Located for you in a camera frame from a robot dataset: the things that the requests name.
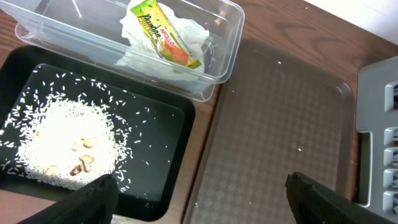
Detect brown serving tray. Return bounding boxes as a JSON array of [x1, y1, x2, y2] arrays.
[[183, 39, 355, 223]]

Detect yellow green snack wrapper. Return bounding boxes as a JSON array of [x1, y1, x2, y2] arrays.
[[129, 0, 201, 69]]

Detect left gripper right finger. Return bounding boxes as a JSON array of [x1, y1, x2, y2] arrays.
[[285, 172, 393, 224]]

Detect spilled rice grains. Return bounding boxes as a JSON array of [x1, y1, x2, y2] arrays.
[[0, 70, 175, 192]]

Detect grey dishwasher rack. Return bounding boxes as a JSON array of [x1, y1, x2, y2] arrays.
[[355, 57, 397, 223]]

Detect black waste tray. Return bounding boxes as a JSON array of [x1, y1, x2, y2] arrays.
[[1, 45, 196, 223]]

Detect white napkin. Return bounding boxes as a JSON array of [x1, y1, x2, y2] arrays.
[[116, 1, 210, 82]]

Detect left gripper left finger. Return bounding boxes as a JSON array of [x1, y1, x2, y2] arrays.
[[18, 174, 119, 224]]

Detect clear plastic waste bin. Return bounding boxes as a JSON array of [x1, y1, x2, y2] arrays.
[[1, 0, 245, 102]]

